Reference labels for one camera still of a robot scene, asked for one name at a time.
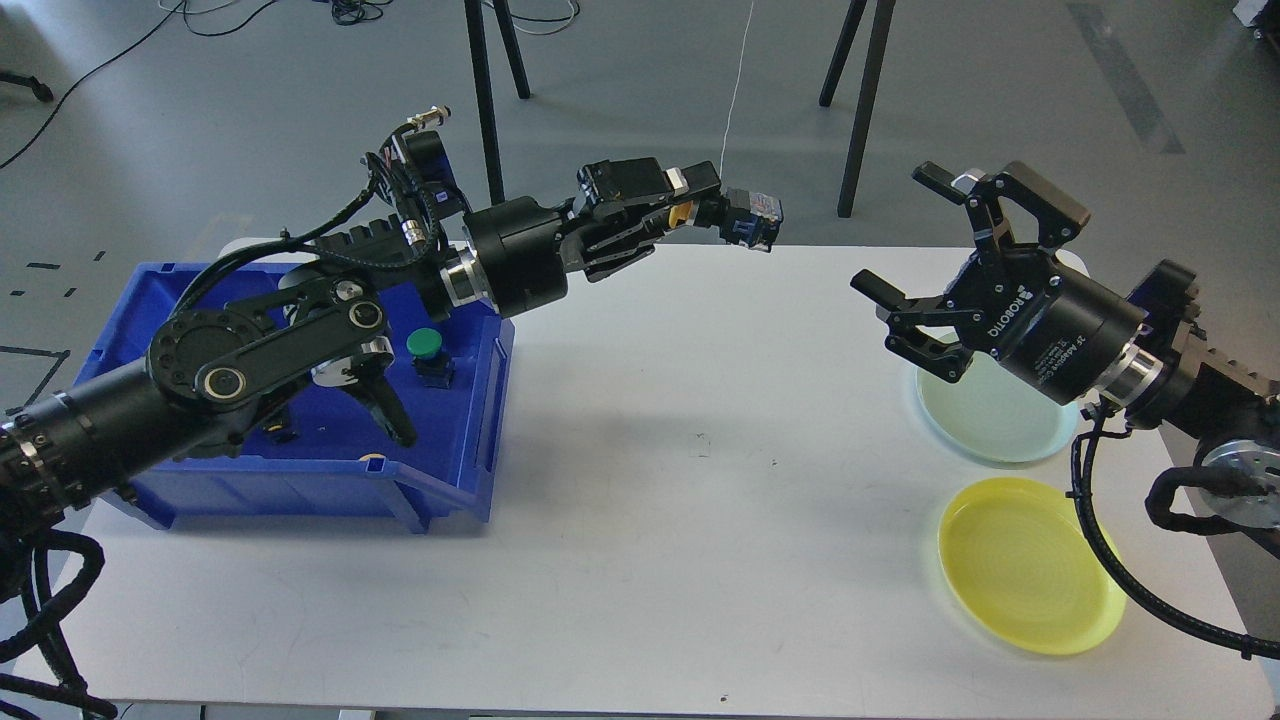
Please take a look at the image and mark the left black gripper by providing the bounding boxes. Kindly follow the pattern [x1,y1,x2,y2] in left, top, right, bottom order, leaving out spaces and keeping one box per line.
[440,158,721,318]

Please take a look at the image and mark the right black tripod stand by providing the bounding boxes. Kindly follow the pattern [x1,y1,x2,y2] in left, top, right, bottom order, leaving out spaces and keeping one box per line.
[818,1,897,219]

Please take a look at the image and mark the blue plastic bin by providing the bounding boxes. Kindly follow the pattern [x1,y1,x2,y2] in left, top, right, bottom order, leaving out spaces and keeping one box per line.
[33,264,515,533]

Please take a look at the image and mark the green push button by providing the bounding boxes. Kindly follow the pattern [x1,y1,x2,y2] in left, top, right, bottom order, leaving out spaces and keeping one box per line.
[260,413,300,445]
[406,327,454,389]

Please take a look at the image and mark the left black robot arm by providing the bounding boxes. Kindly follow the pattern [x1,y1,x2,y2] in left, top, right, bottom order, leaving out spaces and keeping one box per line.
[3,106,756,544]

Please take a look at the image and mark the light green plate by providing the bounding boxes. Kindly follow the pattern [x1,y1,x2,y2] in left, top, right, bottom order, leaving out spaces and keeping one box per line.
[911,354,1080,465]

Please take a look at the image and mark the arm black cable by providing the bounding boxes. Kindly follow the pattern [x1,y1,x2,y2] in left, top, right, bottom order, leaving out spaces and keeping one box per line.
[1068,400,1280,661]
[0,530,122,720]

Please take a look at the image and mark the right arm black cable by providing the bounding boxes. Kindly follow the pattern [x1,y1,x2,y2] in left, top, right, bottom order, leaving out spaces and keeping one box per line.
[1068,400,1280,661]

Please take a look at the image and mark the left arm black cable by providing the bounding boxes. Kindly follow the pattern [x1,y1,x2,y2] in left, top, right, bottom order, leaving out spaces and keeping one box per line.
[0,530,122,720]

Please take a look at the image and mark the yellow push button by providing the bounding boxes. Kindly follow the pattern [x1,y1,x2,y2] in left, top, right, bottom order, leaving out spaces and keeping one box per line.
[666,186,785,254]

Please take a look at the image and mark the black floor cables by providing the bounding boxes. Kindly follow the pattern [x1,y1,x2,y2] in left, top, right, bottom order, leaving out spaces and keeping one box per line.
[0,0,582,169]

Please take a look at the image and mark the yellow plate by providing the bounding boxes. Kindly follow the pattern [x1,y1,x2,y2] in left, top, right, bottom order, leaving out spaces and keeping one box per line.
[936,477,1128,657]

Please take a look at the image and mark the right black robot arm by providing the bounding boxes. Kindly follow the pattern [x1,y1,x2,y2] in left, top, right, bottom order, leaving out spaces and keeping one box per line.
[851,161,1277,539]

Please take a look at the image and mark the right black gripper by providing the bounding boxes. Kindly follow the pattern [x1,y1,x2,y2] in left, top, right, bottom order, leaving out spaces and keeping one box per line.
[850,160,1151,407]

